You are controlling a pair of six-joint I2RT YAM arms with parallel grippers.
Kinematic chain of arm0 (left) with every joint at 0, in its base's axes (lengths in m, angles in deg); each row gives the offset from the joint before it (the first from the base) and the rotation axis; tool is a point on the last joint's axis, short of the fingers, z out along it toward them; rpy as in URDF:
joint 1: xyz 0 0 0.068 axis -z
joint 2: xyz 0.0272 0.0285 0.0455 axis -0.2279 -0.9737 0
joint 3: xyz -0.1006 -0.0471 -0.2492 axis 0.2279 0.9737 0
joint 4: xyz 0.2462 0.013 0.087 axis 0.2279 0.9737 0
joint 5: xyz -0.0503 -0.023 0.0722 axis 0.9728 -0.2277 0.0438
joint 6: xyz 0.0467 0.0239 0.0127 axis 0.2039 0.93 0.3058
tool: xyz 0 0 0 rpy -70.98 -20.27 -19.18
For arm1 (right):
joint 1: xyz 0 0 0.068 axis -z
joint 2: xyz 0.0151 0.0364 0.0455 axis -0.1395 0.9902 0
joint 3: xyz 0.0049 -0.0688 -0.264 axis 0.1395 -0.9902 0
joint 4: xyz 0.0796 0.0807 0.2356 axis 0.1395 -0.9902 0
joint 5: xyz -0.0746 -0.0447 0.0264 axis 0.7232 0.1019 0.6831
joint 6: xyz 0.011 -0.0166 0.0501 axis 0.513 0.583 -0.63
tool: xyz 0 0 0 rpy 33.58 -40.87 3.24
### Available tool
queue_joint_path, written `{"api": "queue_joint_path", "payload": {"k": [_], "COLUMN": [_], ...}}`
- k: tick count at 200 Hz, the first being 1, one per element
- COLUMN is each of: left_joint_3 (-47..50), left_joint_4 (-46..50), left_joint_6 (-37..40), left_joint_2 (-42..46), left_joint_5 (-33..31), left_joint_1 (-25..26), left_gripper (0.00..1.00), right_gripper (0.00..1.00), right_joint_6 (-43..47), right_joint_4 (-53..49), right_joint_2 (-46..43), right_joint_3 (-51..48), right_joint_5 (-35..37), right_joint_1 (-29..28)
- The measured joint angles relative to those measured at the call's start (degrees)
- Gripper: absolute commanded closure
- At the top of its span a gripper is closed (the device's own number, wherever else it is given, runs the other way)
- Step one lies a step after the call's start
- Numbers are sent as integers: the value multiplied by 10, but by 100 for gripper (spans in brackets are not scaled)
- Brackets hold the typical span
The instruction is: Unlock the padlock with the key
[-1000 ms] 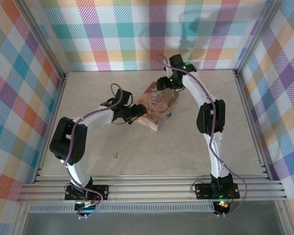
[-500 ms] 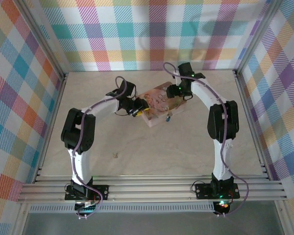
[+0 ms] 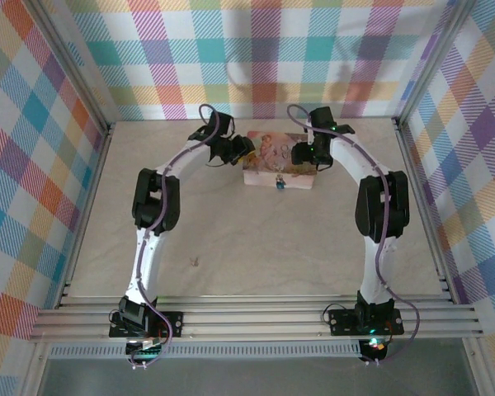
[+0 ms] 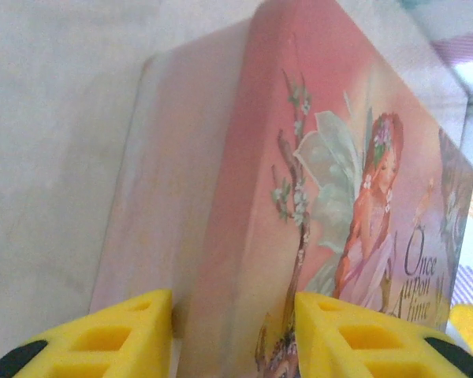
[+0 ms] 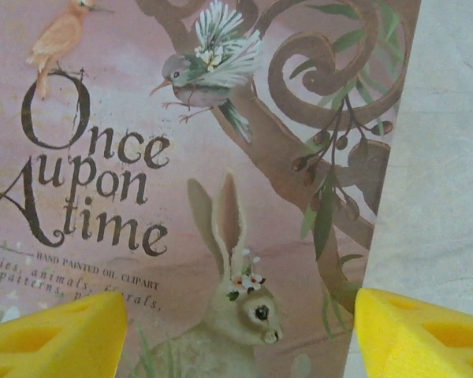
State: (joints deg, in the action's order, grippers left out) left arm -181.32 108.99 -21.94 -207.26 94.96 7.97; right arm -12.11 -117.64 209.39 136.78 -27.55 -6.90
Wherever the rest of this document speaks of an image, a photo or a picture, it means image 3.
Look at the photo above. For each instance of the pink illustrated box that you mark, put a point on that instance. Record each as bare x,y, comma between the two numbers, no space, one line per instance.
272,165

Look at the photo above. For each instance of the small blue padlock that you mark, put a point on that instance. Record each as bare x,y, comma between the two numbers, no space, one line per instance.
279,182

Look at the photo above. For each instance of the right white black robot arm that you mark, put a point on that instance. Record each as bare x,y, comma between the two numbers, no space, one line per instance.
373,268

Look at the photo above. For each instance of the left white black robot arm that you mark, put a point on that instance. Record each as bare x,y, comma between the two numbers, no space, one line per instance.
146,264

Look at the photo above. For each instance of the plaid backdrop panel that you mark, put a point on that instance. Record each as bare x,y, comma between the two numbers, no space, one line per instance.
247,53
24,165
474,165

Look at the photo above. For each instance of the aluminium cross beam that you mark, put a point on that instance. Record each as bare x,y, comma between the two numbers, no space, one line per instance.
251,319

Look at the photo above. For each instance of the aluminium side rail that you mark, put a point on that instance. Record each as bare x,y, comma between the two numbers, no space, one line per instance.
425,214
86,214

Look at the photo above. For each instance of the aluminium corner post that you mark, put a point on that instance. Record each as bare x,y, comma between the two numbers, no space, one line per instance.
433,57
74,66

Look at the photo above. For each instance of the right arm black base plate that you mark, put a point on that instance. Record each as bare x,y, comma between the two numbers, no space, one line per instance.
342,322

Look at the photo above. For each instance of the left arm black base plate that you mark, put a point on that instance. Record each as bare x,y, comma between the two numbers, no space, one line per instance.
171,323

